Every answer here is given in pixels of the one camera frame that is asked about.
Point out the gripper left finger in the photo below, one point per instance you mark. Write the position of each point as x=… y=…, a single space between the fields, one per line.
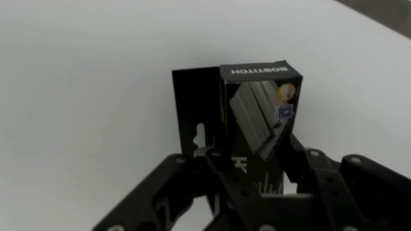
x=196 y=96

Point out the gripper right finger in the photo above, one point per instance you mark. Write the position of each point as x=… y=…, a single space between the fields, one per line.
x=362 y=192

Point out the black staples box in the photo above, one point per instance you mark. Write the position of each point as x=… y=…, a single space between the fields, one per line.
x=257 y=112

